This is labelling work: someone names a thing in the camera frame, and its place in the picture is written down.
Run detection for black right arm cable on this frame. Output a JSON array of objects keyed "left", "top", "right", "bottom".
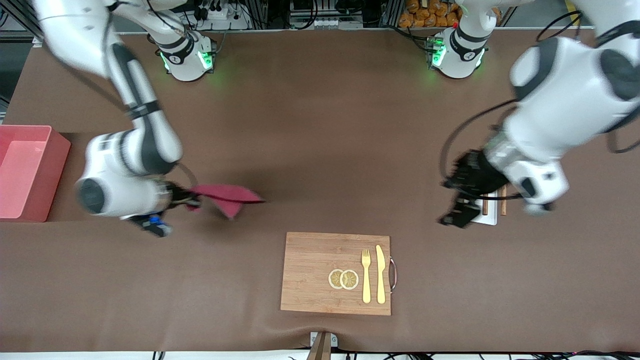
[{"left": 170, "top": 161, "right": 200, "bottom": 193}]

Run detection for table edge clamp bracket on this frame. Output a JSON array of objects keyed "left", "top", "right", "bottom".
[{"left": 306, "top": 331, "right": 339, "bottom": 360}]

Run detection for white power strip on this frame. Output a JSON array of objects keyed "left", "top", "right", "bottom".
[{"left": 192, "top": 0, "right": 251, "bottom": 31}]

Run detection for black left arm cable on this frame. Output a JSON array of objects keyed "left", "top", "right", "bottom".
[{"left": 439, "top": 99, "right": 518, "bottom": 188}]

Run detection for lemon slice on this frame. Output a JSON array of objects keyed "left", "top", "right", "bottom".
[{"left": 339, "top": 269, "right": 360, "bottom": 291}]

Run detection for orange snack bags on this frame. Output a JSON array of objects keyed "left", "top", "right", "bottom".
[{"left": 398, "top": 0, "right": 463, "bottom": 28}]

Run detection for pink and grey cloth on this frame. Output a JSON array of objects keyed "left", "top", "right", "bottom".
[{"left": 189, "top": 184, "right": 266, "bottom": 220}]

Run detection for gold fork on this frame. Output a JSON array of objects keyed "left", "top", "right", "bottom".
[{"left": 361, "top": 248, "right": 372, "bottom": 304}]

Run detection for wooden cutting board with handle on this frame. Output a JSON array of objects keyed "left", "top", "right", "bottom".
[{"left": 280, "top": 231, "right": 398, "bottom": 316}]

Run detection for white chopstick rest tray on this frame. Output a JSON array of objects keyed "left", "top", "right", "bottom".
[{"left": 472, "top": 191, "right": 500, "bottom": 226}]

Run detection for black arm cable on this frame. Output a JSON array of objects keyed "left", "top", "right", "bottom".
[
  {"left": 170, "top": 161, "right": 200, "bottom": 193},
  {"left": 439, "top": 99, "right": 518, "bottom": 188}
]

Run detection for pink plastic bin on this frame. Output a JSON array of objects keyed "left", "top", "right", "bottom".
[{"left": 0, "top": 125, "right": 72, "bottom": 222}]

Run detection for gold knife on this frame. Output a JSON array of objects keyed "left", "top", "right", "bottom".
[{"left": 375, "top": 244, "right": 387, "bottom": 305}]

